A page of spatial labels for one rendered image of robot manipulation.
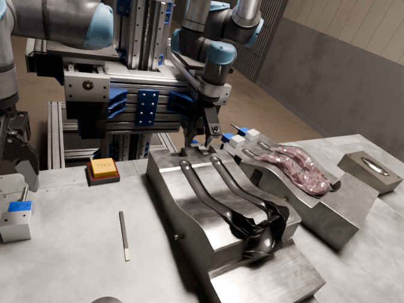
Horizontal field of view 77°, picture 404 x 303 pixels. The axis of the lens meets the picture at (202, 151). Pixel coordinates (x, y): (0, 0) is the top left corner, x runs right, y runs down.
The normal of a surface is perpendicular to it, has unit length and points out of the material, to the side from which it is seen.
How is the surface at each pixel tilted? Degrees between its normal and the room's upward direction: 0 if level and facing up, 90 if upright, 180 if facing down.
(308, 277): 0
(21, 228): 90
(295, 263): 0
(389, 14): 90
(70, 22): 79
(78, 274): 0
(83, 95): 90
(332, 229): 90
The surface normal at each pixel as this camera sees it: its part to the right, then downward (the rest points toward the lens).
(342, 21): -0.88, 0.06
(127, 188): 0.25, -0.79
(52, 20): 0.38, 0.48
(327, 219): -0.68, 0.27
